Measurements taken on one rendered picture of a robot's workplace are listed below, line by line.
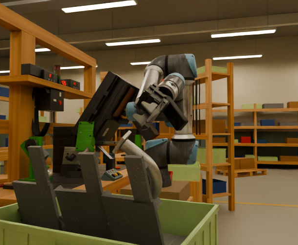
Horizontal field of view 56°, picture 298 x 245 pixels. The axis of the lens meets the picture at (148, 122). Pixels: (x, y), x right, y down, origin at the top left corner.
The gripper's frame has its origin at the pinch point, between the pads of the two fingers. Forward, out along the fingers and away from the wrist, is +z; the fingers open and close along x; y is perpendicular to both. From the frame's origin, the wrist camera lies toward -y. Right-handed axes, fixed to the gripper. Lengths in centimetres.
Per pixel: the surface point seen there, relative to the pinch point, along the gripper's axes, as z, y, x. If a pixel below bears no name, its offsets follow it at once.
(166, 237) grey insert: 1.7, -27.0, -29.8
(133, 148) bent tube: 13.0, -0.8, 1.0
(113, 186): -51, -4, -85
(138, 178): 17.2, -5.8, -1.6
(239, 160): -662, -261, -357
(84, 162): 14.6, 7.1, -11.2
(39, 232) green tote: 28.7, 5.0, -24.4
